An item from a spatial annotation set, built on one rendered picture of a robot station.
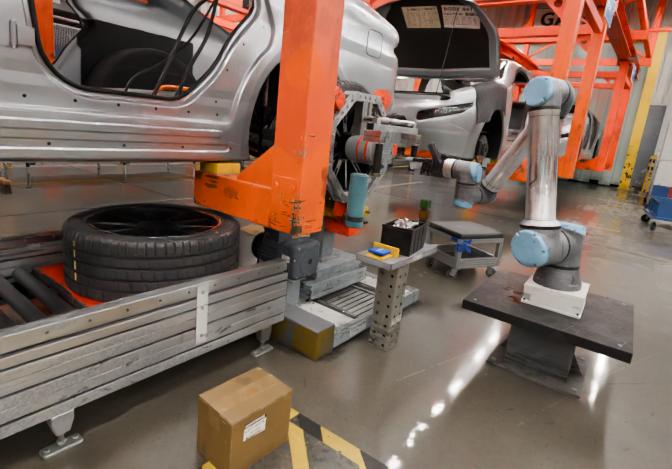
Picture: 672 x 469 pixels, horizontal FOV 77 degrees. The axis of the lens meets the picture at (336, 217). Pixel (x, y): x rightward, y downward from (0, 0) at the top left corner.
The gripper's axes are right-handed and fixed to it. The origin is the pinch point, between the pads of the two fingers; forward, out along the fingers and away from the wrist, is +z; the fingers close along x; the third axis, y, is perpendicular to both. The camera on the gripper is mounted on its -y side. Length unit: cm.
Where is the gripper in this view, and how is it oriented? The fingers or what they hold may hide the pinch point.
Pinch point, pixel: (409, 157)
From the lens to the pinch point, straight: 222.0
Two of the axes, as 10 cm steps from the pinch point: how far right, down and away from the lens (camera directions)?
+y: -1.1, 9.7, 2.1
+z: -7.9, -2.1, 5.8
